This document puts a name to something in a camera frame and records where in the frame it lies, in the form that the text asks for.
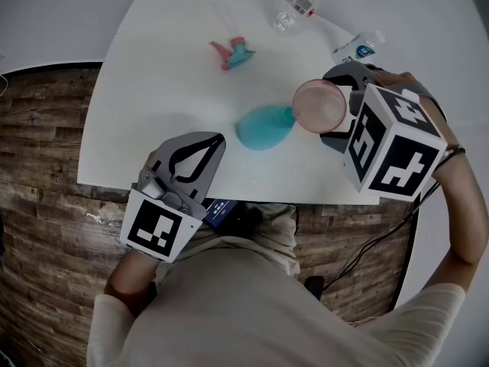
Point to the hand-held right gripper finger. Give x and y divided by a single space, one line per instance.
355 73
336 141

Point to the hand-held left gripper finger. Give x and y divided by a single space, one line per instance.
162 157
210 170

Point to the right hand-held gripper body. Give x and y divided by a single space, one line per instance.
397 151

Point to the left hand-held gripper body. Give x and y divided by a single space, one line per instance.
153 228

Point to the pink plastic cup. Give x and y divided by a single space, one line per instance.
320 105

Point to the teal large spray bottle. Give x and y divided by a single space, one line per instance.
263 128

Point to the person's right forearm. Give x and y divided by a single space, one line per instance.
464 212

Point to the person's left forearm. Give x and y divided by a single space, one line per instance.
128 277

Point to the white plastic bottle blue label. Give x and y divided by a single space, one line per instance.
357 50

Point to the clear plastic bottle red label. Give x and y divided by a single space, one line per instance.
296 12

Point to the pink and teal spray nozzle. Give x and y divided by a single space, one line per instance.
235 54

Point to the person's left hand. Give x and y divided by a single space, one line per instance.
151 161

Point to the person's right hand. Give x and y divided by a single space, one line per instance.
397 79

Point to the black device with screen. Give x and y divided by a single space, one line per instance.
221 213

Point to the black wrist band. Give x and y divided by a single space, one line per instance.
454 152

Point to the person's beige shirt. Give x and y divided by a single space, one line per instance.
248 308

